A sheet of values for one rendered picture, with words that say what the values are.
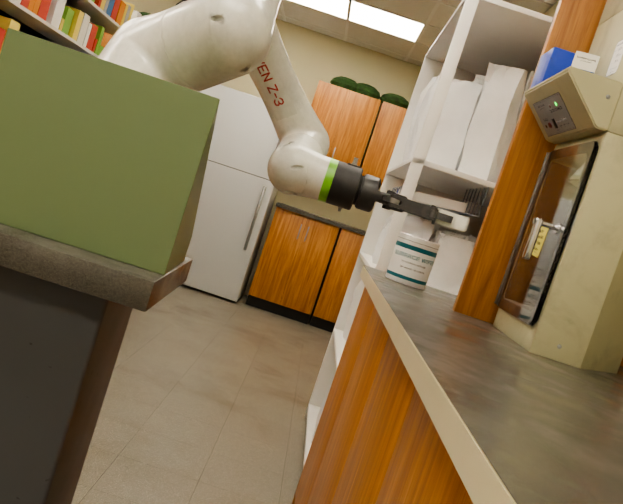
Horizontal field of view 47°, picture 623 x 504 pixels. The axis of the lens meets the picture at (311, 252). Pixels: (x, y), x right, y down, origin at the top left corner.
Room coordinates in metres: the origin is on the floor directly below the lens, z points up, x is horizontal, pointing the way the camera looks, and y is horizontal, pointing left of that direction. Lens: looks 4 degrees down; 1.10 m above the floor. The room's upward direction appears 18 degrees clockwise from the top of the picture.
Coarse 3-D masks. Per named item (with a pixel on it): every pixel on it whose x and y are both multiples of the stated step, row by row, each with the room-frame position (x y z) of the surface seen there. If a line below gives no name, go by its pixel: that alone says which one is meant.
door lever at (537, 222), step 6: (534, 222) 1.51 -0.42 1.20; (540, 222) 1.50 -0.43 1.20; (546, 222) 1.51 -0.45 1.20; (558, 222) 1.51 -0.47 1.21; (534, 228) 1.50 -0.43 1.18; (540, 228) 1.50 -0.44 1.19; (552, 228) 1.51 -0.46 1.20; (558, 228) 1.50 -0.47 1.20; (534, 234) 1.50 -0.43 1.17; (528, 240) 1.51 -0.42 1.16; (534, 240) 1.50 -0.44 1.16; (528, 246) 1.50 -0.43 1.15; (534, 246) 1.51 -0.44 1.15; (528, 252) 1.50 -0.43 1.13; (528, 258) 1.50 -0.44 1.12
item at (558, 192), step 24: (552, 168) 1.70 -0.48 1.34; (576, 168) 1.53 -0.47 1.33; (552, 192) 1.63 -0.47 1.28; (576, 192) 1.47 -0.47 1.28; (552, 216) 1.57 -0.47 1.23; (552, 240) 1.52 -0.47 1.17; (528, 264) 1.62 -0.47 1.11; (552, 264) 1.47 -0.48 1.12; (504, 288) 1.75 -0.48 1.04; (528, 288) 1.56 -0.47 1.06; (528, 312) 1.51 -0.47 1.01
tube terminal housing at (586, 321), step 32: (608, 32) 1.68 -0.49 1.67; (608, 64) 1.60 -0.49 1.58; (608, 128) 1.46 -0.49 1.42; (608, 160) 1.46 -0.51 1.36; (608, 192) 1.46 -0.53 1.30; (576, 224) 1.46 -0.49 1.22; (608, 224) 1.46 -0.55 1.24; (576, 256) 1.46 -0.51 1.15; (608, 256) 1.46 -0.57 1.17; (576, 288) 1.46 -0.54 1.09; (608, 288) 1.46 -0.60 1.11; (512, 320) 1.64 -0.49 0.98; (544, 320) 1.46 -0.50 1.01; (576, 320) 1.46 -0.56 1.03; (608, 320) 1.50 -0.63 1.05; (544, 352) 1.46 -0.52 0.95; (576, 352) 1.46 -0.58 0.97; (608, 352) 1.54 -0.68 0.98
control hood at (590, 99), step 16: (560, 80) 1.52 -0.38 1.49; (576, 80) 1.46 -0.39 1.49; (592, 80) 1.46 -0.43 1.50; (608, 80) 1.46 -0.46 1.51; (528, 96) 1.75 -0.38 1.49; (544, 96) 1.65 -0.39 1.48; (576, 96) 1.48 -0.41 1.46; (592, 96) 1.46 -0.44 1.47; (608, 96) 1.46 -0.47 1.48; (576, 112) 1.52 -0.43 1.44; (592, 112) 1.46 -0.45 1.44; (608, 112) 1.46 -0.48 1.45; (576, 128) 1.56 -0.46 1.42; (592, 128) 1.48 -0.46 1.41
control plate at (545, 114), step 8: (552, 96) 1.60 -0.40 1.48; (560, 96) 1.56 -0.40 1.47; (536, 104) 1.72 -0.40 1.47; (544, 104) 1.67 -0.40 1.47; (552, 104) 1.62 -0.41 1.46; (560, 104) 1.58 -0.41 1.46; (544, 112) 1.69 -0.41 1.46; (552, 112) 1.64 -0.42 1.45; (560, 112) 1.60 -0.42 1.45; (568, 112) 1.56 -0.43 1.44; (544, 120) 1.72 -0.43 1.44; (568, 120) 1.58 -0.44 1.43; (544, 128) 1.74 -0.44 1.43; (552, 128) 1.69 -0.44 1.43; (560, 128) 1.64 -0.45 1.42; (568, 128) 1.60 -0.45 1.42
